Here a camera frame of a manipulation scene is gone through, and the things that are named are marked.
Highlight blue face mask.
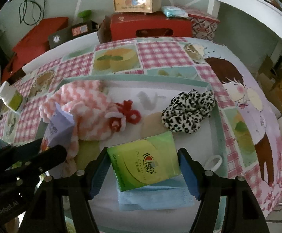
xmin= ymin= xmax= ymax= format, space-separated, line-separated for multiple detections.
xmin=117 ymin=174 xmax=201 ymax=211

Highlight green tissue pack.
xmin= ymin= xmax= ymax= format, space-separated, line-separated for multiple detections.
xmin=107 ymin=131 xmax=180 ymax=192
xmin=48 ymin=140 xmax=100 ymax=179

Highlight pink white knitted cloth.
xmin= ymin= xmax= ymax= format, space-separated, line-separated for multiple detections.
xmin=39 ymin=80 xmax=118 ymax=159

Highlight red pink knitted bow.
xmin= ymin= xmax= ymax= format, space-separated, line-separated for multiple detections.
xmin=105 ymin=100 xmax=142 ymax=133

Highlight purple tissue pack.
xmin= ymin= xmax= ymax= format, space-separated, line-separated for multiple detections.
xmin=44 ymin=103 xmax=75 ymax=149

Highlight white pill bottle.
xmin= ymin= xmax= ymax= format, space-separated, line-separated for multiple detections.
xmin=0 ymin=81 xmax=24 ymax=113

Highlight leopard print scrunchie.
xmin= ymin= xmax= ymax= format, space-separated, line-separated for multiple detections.
xmin=161 ymin=90 xmax=216 ymax=134

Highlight beige egg-shaped sponge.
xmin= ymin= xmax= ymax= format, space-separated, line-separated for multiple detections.
xmin=140 ymin=112 xmax=168 ymax=138

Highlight white tray with teal rim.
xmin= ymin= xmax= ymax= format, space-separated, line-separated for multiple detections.
xmin=41 ymin=74 xmax=229 ymax=233

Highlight black rectangular box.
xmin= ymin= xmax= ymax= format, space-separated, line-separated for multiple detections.
xmin=48 ymin=21 xmax=93 ymax=49

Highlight green toy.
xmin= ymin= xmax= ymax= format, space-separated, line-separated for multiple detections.
xmin=78 ymin=10 xmax=92 ymax=23

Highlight red cardboard box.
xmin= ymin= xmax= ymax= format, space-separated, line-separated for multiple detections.
xmin=110 ymin=12 xmax=193 ymax=41

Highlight red patterned gift box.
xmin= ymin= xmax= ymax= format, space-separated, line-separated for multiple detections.
xmin=183 ymin=7 xmax=220 ymax=41

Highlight pale blue wipes pack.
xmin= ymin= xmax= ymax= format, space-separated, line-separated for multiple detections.
xmin=161 ymin=6 xmax=188 ymax=18

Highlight black cable on wall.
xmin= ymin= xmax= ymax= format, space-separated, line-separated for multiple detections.
xmin=18 ymin=0 xmax=47 ymax=27

